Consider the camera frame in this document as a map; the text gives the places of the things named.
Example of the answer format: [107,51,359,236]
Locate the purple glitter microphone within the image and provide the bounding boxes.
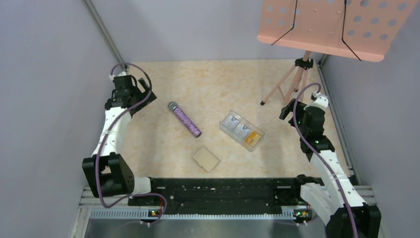
[168,101,202,138]

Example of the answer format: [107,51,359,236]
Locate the clear plastic card tray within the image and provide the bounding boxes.
[219,110,265,152]

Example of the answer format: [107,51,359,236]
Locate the silver vip card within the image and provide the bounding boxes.
[234,124,252,139]
[224,115,240,131]

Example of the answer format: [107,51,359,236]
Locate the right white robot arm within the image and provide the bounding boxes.
[279,93,381,238]

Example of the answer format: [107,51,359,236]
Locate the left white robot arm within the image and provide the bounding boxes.
[82,73,159,205]

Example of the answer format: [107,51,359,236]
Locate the pink tripod stand legs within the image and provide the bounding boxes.
[260,51,314,106]

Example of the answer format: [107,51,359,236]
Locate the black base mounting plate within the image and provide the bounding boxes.
[128,175,324,215]

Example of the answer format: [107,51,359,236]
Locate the pink music stand desk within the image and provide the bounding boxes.
[257,0,418,62]

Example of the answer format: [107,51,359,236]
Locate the aluminium frame rail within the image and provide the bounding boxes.
[70,185,388,238]

